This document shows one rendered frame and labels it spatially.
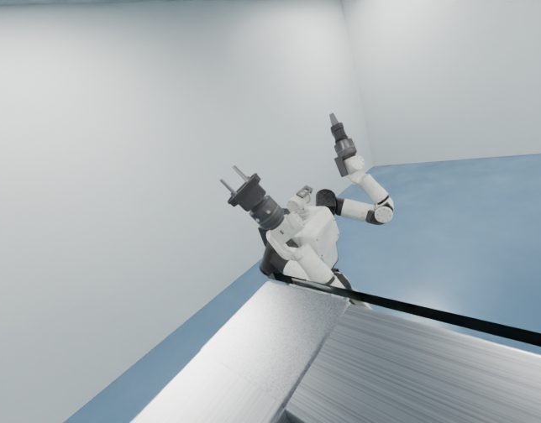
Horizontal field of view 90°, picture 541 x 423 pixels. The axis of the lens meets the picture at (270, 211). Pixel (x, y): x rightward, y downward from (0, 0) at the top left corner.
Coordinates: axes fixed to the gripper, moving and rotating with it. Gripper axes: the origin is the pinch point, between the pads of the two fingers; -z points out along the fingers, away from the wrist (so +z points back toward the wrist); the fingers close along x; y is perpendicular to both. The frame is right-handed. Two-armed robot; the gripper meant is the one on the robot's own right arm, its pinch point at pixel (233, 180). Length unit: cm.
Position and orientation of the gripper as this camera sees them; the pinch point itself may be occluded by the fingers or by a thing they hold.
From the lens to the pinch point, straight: 83.0
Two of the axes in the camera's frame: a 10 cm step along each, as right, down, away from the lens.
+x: 6.8, -7.2, 1.2
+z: 6.7, 6.8, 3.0
